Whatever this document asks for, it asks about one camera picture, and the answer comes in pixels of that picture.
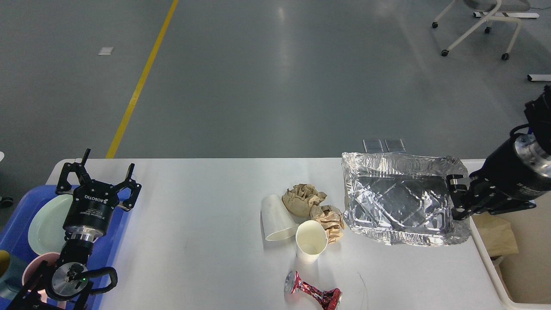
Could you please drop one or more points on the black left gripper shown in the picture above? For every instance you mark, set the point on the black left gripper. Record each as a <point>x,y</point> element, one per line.
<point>93,202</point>

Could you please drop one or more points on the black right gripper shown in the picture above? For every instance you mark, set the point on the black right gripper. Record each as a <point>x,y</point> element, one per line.
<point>519,169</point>

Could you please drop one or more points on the brown paper bag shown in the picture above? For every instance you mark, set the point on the brown paper bag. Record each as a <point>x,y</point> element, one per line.
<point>498,238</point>

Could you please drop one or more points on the light green plate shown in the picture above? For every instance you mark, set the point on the light green plate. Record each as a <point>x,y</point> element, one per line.
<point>46,233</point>

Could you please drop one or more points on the aluminium foil tray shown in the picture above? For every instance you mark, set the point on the aluminium foil tray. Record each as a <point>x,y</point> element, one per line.
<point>396,198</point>

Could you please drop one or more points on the pink mug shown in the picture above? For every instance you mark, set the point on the pink mug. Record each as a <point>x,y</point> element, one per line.
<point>51,258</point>

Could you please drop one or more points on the dark teal mug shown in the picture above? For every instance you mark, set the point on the dark teal mug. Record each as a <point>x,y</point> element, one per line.
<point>11,271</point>

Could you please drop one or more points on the brown paper ball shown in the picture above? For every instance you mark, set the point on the brown paper ball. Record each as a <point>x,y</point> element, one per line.
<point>300,200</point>

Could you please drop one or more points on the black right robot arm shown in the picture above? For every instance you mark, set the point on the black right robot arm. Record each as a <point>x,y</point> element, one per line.
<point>538,116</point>

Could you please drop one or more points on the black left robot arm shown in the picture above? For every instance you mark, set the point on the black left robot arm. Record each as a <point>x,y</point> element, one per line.
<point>70,279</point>

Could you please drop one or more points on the beige plastic bin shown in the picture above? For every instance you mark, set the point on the beige plastic bin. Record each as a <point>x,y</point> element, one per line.
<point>521,281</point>

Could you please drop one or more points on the white chair base left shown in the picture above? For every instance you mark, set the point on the white chair base left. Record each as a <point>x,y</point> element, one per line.
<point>6,202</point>

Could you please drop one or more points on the right floor outlet cover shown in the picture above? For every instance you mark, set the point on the right floor outlet cover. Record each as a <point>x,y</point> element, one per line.
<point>395,145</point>

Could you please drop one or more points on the floor outlet cover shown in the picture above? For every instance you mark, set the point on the floor outlet cover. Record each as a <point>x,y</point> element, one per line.
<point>373,146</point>
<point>395,145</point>

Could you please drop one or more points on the left floor outlet cover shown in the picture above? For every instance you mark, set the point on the left floor outlet cover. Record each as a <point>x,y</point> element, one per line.
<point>373,146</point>

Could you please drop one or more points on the white table foot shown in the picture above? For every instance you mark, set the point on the white table foot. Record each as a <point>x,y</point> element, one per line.
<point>532,77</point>

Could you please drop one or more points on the upright white paper cup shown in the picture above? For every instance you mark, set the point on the upright white paper cup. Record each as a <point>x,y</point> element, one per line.
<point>311,241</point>

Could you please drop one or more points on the tipped white paper cup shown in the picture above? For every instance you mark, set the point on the tipped white paper cup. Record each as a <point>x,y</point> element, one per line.
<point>277,221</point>

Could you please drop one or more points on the crushed red can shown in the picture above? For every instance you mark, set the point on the crushed red can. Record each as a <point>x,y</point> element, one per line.
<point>328,299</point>

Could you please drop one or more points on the white office chair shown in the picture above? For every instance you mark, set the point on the white office chair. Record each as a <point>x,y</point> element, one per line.
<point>493,11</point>

